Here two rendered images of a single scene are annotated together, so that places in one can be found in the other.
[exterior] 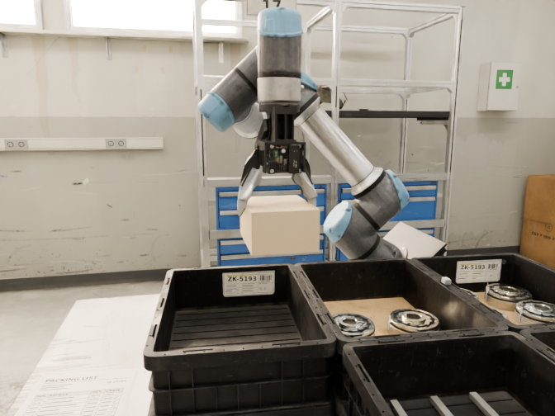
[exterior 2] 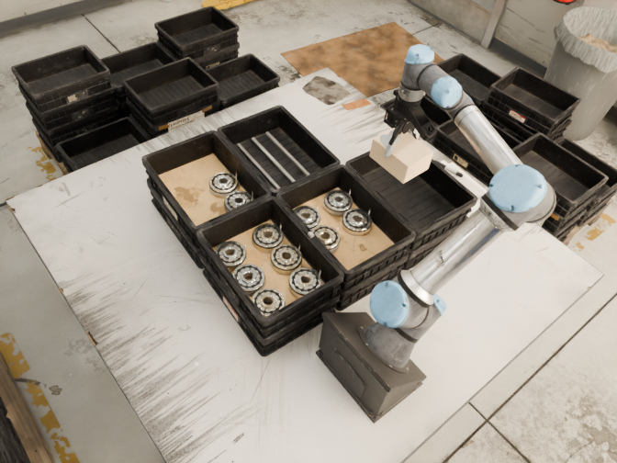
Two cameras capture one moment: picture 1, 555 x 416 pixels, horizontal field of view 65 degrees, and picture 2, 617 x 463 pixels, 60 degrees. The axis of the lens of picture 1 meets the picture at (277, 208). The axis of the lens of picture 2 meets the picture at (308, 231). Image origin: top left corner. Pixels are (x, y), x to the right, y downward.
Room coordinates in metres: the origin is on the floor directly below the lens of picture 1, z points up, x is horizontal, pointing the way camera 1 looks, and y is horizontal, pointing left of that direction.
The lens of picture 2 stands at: (1.79, -0.95, 2.25)
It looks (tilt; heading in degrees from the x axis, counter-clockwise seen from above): 50 degrees down; 148
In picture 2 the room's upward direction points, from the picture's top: 6 degrees clockwise
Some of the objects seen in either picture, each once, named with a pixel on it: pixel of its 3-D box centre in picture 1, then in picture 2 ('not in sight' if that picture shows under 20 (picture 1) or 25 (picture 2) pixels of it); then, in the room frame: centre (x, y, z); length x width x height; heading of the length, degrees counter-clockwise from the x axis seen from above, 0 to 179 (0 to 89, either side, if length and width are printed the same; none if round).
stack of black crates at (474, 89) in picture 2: not in sight; (463, 99); (-0.13, 1.27, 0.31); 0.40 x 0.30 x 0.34; 12
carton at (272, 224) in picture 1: (277, 222); (400, 153); (0.80, 0.00, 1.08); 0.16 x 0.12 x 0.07; 12
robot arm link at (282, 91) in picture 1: (281, 92); (410, 90); (0.78, -0.01, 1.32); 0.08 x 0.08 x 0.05
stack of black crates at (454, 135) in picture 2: not in sight; (472, 162); (0.35, 0.96, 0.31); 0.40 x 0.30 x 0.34; 12
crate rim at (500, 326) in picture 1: (381, 295); (344, 216); (0.84, -0.22, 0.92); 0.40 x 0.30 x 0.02; 8
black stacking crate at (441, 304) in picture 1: (380, 318); (342, 226); (0.84, -0.22, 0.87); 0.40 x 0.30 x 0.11; 8
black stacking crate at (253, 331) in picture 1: (236, 328); (407, 192); (0.80, 0.08, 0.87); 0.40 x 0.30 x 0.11; 8
